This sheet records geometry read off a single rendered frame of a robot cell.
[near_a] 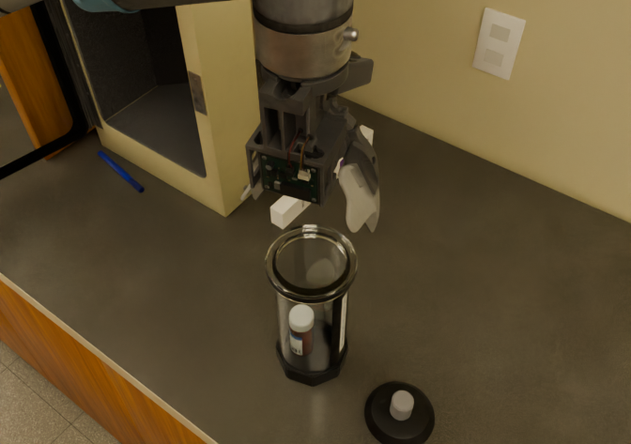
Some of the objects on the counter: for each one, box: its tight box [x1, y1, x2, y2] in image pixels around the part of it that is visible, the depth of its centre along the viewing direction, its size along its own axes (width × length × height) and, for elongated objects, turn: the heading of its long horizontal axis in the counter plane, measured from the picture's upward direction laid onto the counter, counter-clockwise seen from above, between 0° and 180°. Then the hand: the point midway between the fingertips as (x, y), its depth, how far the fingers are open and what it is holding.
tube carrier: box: [265, 224, 358, 374], centre depth 79 cm, size 11×11×21 cm
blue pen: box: [98, 150, 145, 192], centre depth 112 cm, size 1×14×1 cm, turn 45°
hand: (315, 207), depth 65 cm, fingers open, 12 cm apart
